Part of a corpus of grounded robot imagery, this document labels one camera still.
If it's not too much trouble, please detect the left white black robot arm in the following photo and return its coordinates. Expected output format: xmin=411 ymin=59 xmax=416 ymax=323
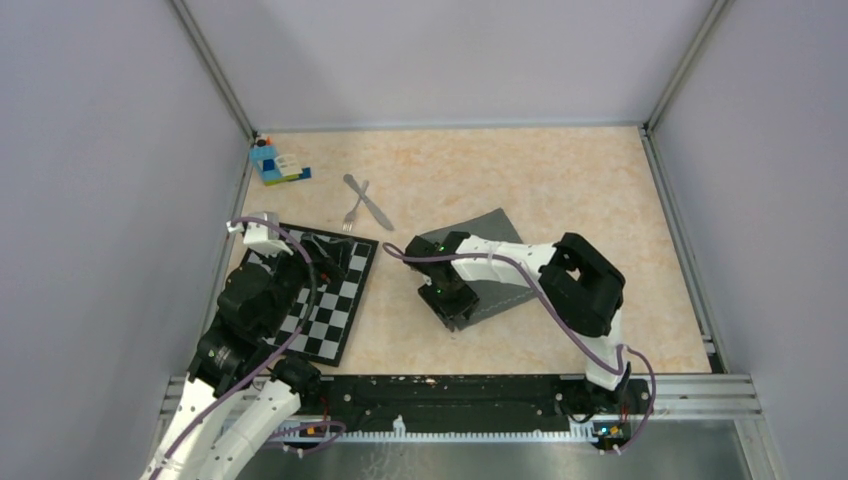
xmin=141 ymin=233 xmax=355 ymax=479

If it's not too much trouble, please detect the grey slotted cable duct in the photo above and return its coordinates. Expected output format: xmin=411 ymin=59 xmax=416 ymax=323
xmin=266 ymin=418 xmax=599 ymax=447

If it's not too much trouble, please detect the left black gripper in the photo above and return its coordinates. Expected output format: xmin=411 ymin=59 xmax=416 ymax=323
xmin=258 ymin=230 xmax=355 ymax=337

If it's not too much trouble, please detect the colourful toy brick block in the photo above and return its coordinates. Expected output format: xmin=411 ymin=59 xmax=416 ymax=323
xmin=248 ymin=134 xmax=312 ymax=186

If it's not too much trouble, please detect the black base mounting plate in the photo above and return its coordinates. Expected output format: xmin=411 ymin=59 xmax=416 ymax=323
xmin=298 ymin=374 xmax=651 ymax=434

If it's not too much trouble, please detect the silver table knife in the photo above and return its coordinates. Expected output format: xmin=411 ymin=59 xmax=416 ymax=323
xmin=343 ymin=174 xmax=395 ymax=231

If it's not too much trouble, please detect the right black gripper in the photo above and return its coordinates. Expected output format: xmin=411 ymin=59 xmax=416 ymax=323
xmin=419 ymin=278 xmax=479 ymax=330

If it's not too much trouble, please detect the black white checkerboard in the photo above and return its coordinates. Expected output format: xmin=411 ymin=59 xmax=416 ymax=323
xmin=239 ymin=223 xmax=379 ymax=367

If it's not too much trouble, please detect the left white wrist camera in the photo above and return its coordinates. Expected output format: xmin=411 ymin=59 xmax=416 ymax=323
xmin=226 ymin=220 xmax=293 ymax=257

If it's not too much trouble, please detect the grey cloth napkin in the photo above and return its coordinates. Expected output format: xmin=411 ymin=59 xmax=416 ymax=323
xmin=420 ymin=208 xmax=536 ymax=330

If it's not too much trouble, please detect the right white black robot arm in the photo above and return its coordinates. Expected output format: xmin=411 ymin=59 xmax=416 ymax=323
xmin=387 ymin=231 xmax=631 ymax=418

